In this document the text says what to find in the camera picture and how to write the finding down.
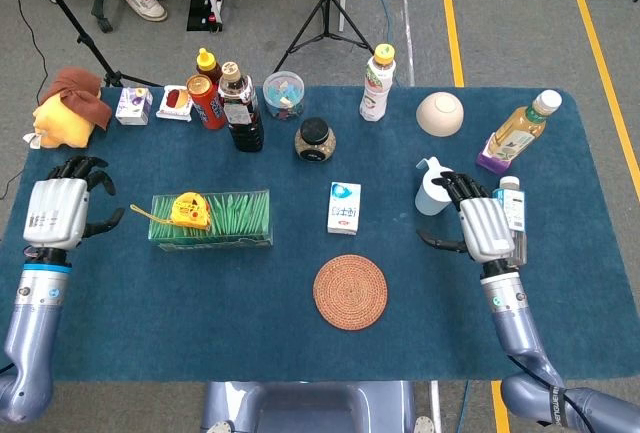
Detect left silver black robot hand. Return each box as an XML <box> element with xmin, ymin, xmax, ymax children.
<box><xmin>23</xmin><ymin>155</ymin><xmax>126</xmax><ymax>250</ymax></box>

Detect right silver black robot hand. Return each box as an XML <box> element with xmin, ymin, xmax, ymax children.
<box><xmin>416</xmin><ymin>171</ymin><xmax>516</xmax><ymax>263</ymax></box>

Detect yellow tape measure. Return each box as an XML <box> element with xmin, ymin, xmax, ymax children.
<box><xmin>130</xmin><ymin>191</ymin><xmax>212</xmax><ymax>231</ymax></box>

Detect clear water bottle blue label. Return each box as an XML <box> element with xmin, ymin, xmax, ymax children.
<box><xmin>492</xmin><ymin>175</ymin><xmax>529</xmax><ymax>267</ymax></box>

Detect light blue plastic cup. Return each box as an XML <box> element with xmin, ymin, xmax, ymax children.
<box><xmin>414</xmin><ymin>156</ymin><xmax>464</xmax><ymax>217</ymax></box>

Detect yellow plush toy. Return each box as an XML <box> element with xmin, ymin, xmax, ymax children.
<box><xmin>22</xmin><ymin>92</ymin><xmax>101</xmax><ymax>150</ymax></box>

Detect yellow tea bottle white cap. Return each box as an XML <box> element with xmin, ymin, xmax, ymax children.
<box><xmin>487</xmin><ymin>89</ymin><xmax>564</xmax><ymax>164</ymax></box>

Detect blue table mat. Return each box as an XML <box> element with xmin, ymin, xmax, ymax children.
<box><xmin>0</xmin><ymin>85</ymin><xmax>640</xmax><ymax>383</ymax></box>

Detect beige upturned bowl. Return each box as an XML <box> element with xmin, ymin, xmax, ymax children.
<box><xmin>416</xmin><ymin>91</ymin><xmax>465</xmax><ymax>138</ymax></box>

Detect brown cloth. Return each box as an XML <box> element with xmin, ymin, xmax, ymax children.
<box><xmin>40</xmin><ymin>66</ymin><xmax>113</xmax><ymax>131</ymax></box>

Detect white purple small box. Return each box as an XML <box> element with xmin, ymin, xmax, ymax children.
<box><xmin>114</xmin><ymin>86</ymin><xmax>154</xmax><ymax>127</ymax></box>

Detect white blue small carton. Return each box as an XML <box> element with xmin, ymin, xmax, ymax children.
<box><xmin>326</xmin><ymin>181</ymin><xmax>362</xmax><ymax>237</ymax></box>

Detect round woven rattan coaster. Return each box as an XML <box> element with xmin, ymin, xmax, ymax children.
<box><xmin>312</xmin><ymin>253</ymin><xmax>390</xmax><ymax>332</ymax></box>

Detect white red snack pack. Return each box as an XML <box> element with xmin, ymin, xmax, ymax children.
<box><xmin>155</xmin><ymin>84</ymin><xmax>194</xmax><ymax>122</ymax></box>

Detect black tripod with clamp knob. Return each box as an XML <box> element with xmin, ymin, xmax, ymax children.
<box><xmin>19</xmin><ymin>0</ymin><xmax>161</xmax><ymax>88</ymax></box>

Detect white drink bottle yellow cap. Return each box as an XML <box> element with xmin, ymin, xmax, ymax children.
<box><xmin>358</xmin><ymin>43</ymin><xmax>397</xmax><ymax>123</ymax></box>

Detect clear box green tea bags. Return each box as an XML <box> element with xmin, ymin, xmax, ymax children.
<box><xmin>148</xmin><ymin>189</ymin><xmax>275</xmax><ymax>253</ymax></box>

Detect red drink can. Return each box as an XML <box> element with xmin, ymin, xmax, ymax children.
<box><xmin>185</xmin><ymin>74</ymin><xmax>227</xmax><ymax>131</ymax></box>

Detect white table leg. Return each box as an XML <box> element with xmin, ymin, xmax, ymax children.
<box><xmin>428</xmin><ymin>381</ymin><xmax>443</xmax><ymax>433</ymax></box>

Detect glass jar black lid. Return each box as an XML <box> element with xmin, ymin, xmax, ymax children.
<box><xmin>293</xmin><ymin>117</ymin><xmax>337</xmax><ymax>164</ymax></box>

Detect dark soy sauce bottle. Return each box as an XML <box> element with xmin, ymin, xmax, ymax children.
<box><xmin>217</xmin><ymin>61</ymin><xmax>265</xmax><ymax>153</ymax></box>

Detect honey bottle yellow cap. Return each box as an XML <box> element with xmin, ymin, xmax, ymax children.
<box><xmin>195</xmin><ymin>47</ymin><xmax>223</xmax><ymax>85</ymax></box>

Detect clear tub of coloured clips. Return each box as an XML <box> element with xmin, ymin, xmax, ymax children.
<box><xmin>262</xmin><ymin>70</ymin><xmax>306</xmax><ymax>122</ymax></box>

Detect black power strip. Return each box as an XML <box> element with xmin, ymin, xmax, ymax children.
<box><xmin>186</xmin><ymin>0</ymin><xmax>224</xmax><ymax>33</ymax></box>

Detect blue-grey robot torso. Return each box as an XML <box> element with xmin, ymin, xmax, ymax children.
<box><xmin>200</xmin><ymin>381</ymin><xmax>436</xmax><ymax>433</ymax></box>

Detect thin black floor cable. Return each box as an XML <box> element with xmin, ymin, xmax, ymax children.
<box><xmin>0</xmin><ymin>0</ymin><xmax>51</xmax><ymax>200</ymax></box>

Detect blue floor cable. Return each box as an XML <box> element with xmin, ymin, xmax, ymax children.
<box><xmin>348</xmin><ymin>0</ymin><xmax>392</xmax><ymax>47</ymax></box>

